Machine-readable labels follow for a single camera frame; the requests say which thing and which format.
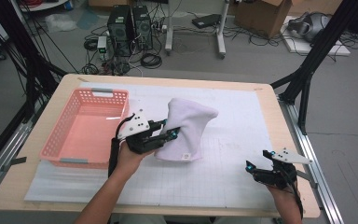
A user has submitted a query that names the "open cardboard box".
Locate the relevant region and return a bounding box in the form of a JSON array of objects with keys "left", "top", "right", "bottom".
[{"left": 233, "top": 0, "right": 293, "bottom": 39}]

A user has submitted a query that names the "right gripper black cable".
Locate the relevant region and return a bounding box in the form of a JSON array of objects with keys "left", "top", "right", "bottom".
[{"left": 287, "top": 172, "right": 304, "bottom": 218}]

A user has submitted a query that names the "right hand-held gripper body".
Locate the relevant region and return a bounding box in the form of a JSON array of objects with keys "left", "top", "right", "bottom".
[{"left": 253, "top": 147, "right": 313, "bottom": 190}]

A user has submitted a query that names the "flat black device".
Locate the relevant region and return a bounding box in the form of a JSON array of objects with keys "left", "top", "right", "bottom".
[{"left": 191, "top": 13, "right": 222, "bottom": 30}]

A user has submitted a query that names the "person's left hand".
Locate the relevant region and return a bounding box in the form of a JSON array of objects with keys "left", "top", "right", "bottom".
[{"left": 116, "top": 141, "right": 155, "bottom": 178}]

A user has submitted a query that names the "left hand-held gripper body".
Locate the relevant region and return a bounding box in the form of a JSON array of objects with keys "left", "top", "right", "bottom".
[{"left": 117, "top": 108, "right": 171, "bottom": 155}]

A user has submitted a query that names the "black frame strut with cables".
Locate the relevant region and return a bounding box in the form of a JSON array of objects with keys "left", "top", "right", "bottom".
[{"left": 0, "top": 0, "right": 68, "bottom": 124}]

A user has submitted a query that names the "pink plastic basket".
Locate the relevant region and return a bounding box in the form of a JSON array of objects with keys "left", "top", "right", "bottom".
[{"left": 39, "top": 88, "right": 131, "bottom": 170}]

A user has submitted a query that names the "large black computer tower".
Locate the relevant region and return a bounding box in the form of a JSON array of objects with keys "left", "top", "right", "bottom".
[{"left": 106, "top": 4, "right": 134, "bottom": 58}]

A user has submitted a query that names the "aluminium rail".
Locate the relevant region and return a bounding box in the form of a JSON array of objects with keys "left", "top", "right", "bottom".
[
  {"left": 278, "top": 96, "right": 345, "bottom": 224},
  {"left": 0, "top": 102, "right": 45, "bottom": 203}
]

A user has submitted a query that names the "white round table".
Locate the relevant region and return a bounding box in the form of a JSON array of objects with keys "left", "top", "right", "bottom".
[{"left": 18, "top": 0, "right": 71, "bottom": 13}]

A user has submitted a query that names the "person's right hand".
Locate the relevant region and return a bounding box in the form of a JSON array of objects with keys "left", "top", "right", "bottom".
[{"left": 265, "top": 185, "right": 300, "bottom": 210}]

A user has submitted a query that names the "clear plastic bag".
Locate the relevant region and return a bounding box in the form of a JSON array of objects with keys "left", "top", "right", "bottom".
[{"left": 45, "top": 12, "right": 78, "bottom": 34}]

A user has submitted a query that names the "grey metal bracket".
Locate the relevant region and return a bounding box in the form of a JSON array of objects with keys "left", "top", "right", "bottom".
[
  {"left": 296, "top": 170, "right": 319, "bottom": 189},
  {"left": 2, "top": 156, "right": 28, "bottom": 172}
]

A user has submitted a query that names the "slim black computer tower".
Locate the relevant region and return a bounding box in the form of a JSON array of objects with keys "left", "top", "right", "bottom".
[{"left": 131, "top": 5, "right": 154, "bottom": 50}]

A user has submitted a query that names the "small white power box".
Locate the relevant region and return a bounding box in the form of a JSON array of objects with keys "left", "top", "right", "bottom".
[{"left": 96, "top": 35, "right": 108, "bottom": 54}]

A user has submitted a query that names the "grey rounded machine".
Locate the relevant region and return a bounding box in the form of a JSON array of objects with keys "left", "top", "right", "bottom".
[{"left": 287, "top": 11, "right": 332, "bottom": 43}]

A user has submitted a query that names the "white grid mat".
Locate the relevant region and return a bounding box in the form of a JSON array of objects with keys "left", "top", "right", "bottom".
[{"left": 23, "top": 81, "right": 278, "bottom": 209}]

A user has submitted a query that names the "lavender printed towel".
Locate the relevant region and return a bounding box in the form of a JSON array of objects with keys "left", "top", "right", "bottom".
[{"left": 153, "top": 97, "right": 219, "bottom": 162}]

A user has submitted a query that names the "white foam board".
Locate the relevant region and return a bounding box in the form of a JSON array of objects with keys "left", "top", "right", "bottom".
[{"left": 280, "top": 15, "right": 351, "bottom": 57}]

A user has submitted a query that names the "coiled black cable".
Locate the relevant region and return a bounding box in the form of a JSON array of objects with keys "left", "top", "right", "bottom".
[{"left": 140, "top": 52, "right": 163, "bottom": 70}]

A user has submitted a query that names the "white metal stand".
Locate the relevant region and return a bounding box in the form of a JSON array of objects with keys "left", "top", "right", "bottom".
[{"left": 164, "top": 0, "right": 231, "bottom": 60}]

